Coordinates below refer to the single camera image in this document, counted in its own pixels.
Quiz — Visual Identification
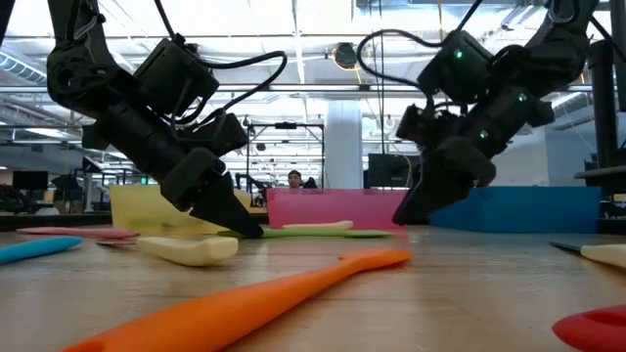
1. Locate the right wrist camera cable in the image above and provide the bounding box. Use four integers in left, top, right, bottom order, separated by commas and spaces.
355, 0, 483, 107

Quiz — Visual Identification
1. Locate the grey computer cart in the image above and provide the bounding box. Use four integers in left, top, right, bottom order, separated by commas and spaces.
574, 165, 626, 197

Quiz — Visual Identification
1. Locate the black monitor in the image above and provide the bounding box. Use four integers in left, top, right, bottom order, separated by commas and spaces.
367, 153, 422, 190
12, 170, 49, 191

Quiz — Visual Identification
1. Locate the pink silicone spatula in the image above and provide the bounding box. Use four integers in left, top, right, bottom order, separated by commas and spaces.
16, 226, 142, 241

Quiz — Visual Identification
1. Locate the orange round-head spatula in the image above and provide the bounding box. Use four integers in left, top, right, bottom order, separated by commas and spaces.
58, 247, 412, 352

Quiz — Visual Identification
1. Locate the person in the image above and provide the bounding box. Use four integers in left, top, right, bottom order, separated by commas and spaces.
286, 169, 319, 191

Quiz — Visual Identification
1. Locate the black monitor stand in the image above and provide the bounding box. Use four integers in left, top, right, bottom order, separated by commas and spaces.
586, 41, 618, 170

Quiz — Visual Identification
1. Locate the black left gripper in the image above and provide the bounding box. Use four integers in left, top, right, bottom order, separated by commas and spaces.
127, 121, 266, 240

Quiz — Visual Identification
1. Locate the blue plastic bin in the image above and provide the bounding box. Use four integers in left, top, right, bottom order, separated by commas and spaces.
427, 185, 603, 235

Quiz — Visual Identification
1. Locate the black ceiling cable reel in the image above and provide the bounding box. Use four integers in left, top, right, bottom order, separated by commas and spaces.
334, 42, 359, 70

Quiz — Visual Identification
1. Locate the white column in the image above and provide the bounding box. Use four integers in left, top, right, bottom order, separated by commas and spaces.
325, 100, 364, 190

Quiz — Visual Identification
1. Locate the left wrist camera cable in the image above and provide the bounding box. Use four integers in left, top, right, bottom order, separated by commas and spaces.
154, 0, 289, 128

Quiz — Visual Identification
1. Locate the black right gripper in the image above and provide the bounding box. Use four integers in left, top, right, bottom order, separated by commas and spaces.
391, 112, 519, 227

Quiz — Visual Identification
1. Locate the yellow plastic bin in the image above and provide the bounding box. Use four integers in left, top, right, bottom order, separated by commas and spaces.
109, 184, 269, 235

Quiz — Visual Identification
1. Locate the pink plastic bin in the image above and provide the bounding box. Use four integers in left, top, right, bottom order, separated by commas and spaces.
266, 188, 410, 231

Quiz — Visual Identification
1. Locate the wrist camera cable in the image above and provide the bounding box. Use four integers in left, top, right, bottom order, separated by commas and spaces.
355, 0, 483, 107
154, 0, 289, 128

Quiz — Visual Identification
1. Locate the black background rig frame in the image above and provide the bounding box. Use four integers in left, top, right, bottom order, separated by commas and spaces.
244, 121, 327, 190

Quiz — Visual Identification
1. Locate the red silicone spatula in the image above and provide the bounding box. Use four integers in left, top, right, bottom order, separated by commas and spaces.
552, 305, 626, 352

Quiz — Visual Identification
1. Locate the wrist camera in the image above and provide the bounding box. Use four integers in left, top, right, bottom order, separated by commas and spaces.
193, 110, 249, 158
394, 103, 459, 148

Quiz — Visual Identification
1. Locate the cream-handled table knife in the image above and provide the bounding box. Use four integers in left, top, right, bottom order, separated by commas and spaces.
548, 239, 626, 270
95, 236, 240, 268
281, 219, 354, 232

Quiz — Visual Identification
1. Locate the green silicone spatula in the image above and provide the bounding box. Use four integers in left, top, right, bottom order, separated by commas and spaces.
216, 228, 394, 241

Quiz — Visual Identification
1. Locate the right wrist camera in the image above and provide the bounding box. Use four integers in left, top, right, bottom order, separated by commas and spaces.
394, 103, 459, 148

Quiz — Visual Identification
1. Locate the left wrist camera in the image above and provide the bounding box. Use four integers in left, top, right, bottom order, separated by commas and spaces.
193, 110, 249, 158

